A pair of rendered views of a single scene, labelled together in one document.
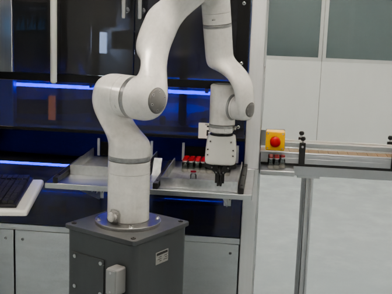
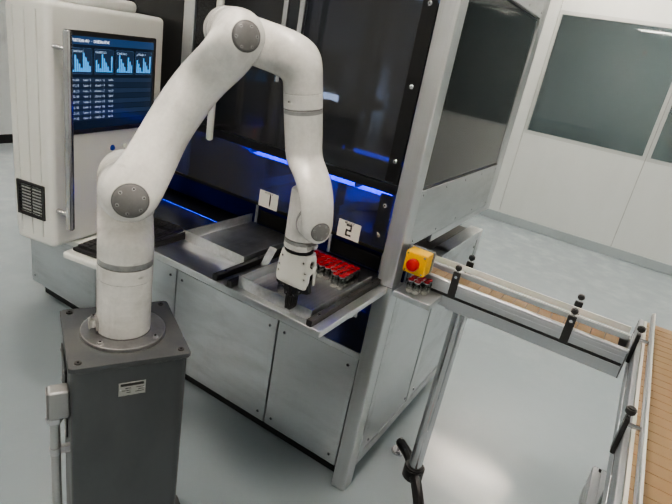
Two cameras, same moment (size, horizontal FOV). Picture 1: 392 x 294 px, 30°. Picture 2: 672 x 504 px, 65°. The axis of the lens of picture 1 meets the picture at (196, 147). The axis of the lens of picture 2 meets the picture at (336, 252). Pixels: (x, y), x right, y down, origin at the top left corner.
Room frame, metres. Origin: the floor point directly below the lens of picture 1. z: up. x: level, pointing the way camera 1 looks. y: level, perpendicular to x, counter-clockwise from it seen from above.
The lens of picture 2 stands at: (1.23, -0.65, 1.58)
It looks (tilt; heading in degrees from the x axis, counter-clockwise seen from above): 22 degrees down; 23
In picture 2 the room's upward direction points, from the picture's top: 11 degrees clockwise
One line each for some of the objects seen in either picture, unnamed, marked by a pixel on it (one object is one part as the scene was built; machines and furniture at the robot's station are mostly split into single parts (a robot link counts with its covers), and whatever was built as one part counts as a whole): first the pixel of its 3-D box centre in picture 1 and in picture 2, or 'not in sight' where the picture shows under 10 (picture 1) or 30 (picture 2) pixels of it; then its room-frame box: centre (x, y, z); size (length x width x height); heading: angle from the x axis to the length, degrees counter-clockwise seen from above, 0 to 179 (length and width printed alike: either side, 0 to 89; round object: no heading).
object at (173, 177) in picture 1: (203, 174); (308, 281); (2.54, -0.03, 0.90); 0.34 x 0.26 x 0.04; 174
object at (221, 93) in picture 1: (223, 104); (305, 213); (2.35, -0.08, 1.17); 0.09 x 0.08 x 0.13; 50
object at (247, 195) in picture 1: (157, 175); (272, 265); (2.60, 0.14, 0.87); 0.70 x 0.48 x 0.02; 84
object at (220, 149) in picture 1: (220, 147); (296, 264); (2.35, -0.08, 1.03); 0.10 x 0.08 x 0.11; 84
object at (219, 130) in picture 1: (222, 128); (300, 243); (2.35, -0.08, 1.09); 0.09 x 0.08 x 0.03; 84
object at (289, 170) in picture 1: (277, 169); (419, 294); (2.79, -0.32, 0.87); 0.14 x 0.13 x 0.02; 174
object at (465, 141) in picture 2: not in sight; (486, 93); (3.22, -0.28, 1.51); 0.85 x 0.01 x 0.59; 174
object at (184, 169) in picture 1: (206, 166); (324, 271); (2.63, -0.04, 0.90); 0.18 x 0.02 x 0.05; 84
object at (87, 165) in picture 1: (116, 161); (248, 237); (2.69, 0.30, 0.90); 0.34 x 0.26 x 0.04; 174
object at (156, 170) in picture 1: (154, 170); (258, 260); (2.53, 0.14, 0.91); 0.14 x 0.03 x 0.06; 173
